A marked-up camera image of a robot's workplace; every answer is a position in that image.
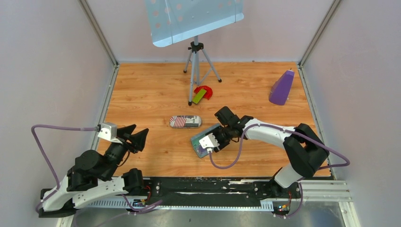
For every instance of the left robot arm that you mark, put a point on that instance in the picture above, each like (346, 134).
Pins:
(91, 178)

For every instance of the white slotted cable duct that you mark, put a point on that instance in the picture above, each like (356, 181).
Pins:
(120, 203)

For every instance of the green rectangular block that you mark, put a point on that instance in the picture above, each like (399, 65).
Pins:
(198, 96)

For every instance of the light blue perforated board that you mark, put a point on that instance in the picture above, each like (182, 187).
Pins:
(172, 21)

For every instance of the striped printed glasses pouch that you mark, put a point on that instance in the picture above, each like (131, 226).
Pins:
(185, 121)

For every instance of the grey glasses case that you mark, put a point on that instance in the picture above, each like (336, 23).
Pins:
(195, 139)

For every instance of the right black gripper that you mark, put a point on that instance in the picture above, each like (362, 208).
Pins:
(222, 145)

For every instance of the grey tripod stand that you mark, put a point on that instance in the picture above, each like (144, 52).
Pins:
(194, 60)

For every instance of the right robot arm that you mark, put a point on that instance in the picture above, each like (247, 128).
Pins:
(305, 151)

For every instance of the red curved plastic piece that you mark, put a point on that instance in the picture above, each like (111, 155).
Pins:
(208, 94)

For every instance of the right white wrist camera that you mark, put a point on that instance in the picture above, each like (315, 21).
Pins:
(209, 142)

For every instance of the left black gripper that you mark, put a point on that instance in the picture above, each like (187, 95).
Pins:
(138, 138)

